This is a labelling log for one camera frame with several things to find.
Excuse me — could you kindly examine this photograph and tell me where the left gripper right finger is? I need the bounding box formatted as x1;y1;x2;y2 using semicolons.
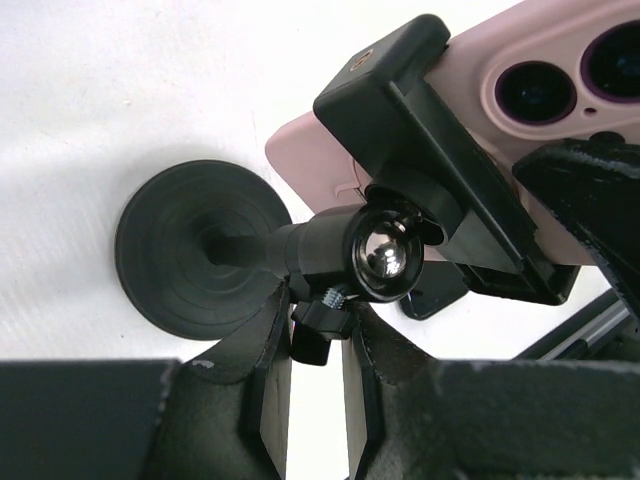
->
342;304;639;479

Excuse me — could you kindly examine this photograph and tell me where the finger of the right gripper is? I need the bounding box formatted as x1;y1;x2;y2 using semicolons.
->
512;139;639;317

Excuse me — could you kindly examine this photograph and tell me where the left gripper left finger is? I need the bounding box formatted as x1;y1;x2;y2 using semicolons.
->
1;286;292;479

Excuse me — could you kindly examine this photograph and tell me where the pink-cased phone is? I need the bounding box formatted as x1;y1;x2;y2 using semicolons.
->
265;1;639;266

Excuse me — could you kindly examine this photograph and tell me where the black phone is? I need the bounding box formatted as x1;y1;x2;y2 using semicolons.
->
399;262;468;321

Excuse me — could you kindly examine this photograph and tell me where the black round-base phone mount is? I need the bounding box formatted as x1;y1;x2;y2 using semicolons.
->
115;15;578;365

